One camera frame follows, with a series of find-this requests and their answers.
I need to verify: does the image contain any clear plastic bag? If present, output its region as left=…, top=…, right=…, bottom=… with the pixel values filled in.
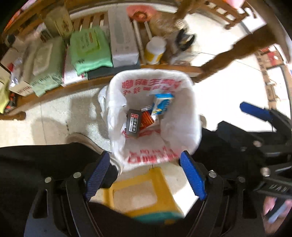
left=168, top=30, right=199, bottom=65

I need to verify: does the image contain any person's right shoe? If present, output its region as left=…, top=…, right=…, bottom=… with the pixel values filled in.
left=198, top=114, right=208, bottom=129

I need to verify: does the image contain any white pink packet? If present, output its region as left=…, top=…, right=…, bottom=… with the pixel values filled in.
left=62, top=49, right=89, bottom=86

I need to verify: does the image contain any small white box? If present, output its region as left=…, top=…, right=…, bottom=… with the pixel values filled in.
left=9, top=77, right=33, bottom=96

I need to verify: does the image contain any person's right hand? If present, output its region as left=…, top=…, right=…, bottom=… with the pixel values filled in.
left=262, top=196, right=292, bottom=235

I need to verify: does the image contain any red box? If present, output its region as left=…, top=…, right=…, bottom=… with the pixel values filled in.
left=140, top=105, right=156, bottom=131

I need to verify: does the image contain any person's shoe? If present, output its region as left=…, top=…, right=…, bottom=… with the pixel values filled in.
left=66, top=133, right=125, bottom=175
left=198, top=114, right=208, bottom=129

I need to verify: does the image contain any yellow plastic stool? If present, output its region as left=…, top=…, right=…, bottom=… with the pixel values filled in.
left=90, top=167, right=186, bottom=226

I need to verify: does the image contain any wooden armchair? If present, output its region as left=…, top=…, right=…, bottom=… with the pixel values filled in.
left=198, top=0, right=256, bottom=30

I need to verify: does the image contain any trash bin with white bag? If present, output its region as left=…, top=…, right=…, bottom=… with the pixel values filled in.
left=98, top=68, right=203, bottom=172

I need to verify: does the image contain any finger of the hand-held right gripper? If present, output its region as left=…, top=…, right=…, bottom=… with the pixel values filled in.
left=239, top=102, right=292, bottom=137
left=216, top=121, right=266, bottom=160

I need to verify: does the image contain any grey green wipes pack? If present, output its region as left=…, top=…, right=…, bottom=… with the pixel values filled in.
left=27, top=38, right=66, bottom=97

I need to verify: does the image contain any person's left shoe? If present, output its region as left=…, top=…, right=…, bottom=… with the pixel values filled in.
left=66, top=133, right=125, bottom=175

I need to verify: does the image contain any tall green box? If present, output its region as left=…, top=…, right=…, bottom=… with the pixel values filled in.
left=43, top=6, right=74, bottom=39

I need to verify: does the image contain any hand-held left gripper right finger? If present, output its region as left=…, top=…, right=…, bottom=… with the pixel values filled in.
left=178, top=150, right=266, bottom=237

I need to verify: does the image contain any white oblong box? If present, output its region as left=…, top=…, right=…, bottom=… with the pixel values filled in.
left=107, top=5, right=140, bottom=68

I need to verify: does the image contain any dark grey flat box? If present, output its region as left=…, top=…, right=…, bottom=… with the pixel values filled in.
left=87, top=63, right=141, bottom=80

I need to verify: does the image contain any green soft packet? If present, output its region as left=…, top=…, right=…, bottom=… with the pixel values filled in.
left=70, top=26, right=114, bottom=76

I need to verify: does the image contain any white bottle with yellow label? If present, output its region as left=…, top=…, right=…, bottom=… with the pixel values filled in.
left=144, top=36, right=167, bottom=65

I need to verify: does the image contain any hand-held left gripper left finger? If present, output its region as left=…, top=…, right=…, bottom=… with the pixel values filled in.
left=24, top=151, right=111, bottom=237

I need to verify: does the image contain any black small box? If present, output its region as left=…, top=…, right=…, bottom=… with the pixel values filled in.
left=126, top=109, right=143, bottom=138

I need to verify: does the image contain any blue white carton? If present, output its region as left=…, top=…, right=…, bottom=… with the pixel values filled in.
left=151, top=93, right=174, bottom=122

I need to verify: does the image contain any pink hand fan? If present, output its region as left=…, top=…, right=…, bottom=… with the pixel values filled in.
left=126, top=5, right=158, bottom=22

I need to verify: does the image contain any person's left leg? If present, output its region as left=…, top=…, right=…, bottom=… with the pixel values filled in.
left=0, top=142, right=121, bottom=237

